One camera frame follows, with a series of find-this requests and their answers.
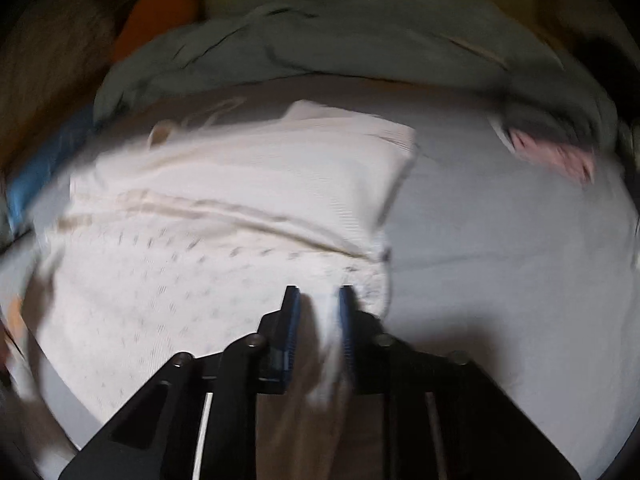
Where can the dark grey cloth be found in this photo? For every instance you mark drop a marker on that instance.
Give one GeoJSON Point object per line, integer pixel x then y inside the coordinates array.
{"type": "Point", "coordinates": [550, 122]}

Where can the blue bolster pillow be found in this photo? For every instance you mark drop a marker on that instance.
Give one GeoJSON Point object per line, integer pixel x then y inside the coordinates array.
{"type": "Point", "coordinates": [45, 165]}

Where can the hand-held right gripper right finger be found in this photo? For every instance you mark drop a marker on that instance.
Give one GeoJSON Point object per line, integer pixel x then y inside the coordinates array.
{"type": "Point", "coordinates": [346, 320]}

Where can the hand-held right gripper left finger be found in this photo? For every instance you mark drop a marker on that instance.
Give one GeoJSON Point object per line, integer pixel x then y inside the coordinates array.
{"type": "Point", "coordinates": [291, 320]}

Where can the pink cloth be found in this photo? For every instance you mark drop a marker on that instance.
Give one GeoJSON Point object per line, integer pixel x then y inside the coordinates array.
{"type": "Point", "coordinates": [555, 155]}

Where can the orange plush pillow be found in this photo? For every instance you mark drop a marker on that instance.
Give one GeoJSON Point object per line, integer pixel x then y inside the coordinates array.
{"type": "Point", "coordinates": [155, 15]}

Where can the white knit sweater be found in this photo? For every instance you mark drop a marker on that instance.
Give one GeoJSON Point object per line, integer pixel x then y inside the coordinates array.
{"type": "Point", "coordinates": [225, 210]}

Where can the grey duvet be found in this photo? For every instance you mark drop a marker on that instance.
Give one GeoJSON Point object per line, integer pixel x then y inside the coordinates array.
{"type": "Point", "coordinates": [375, 35]}

